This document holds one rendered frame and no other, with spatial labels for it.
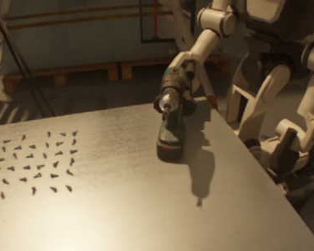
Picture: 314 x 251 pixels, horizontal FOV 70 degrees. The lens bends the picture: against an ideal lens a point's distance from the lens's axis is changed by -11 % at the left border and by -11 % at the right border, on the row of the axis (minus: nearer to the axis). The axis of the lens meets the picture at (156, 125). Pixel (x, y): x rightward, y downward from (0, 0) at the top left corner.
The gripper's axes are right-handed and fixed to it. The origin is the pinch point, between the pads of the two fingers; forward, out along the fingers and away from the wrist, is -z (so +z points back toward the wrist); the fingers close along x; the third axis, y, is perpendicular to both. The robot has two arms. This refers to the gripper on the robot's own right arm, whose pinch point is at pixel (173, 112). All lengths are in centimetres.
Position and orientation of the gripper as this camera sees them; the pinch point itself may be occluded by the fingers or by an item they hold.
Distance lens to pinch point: 69.3
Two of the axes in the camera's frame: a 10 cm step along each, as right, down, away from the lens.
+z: 1.8, -5.7, 8.0
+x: 9.8, 1.0, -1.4
